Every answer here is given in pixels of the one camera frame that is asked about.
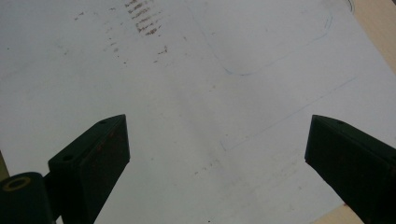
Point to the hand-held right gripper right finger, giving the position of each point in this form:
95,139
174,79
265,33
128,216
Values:
358,168

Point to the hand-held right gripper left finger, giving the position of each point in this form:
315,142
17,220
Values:
93,168

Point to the white table mat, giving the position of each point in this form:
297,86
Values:
199,109

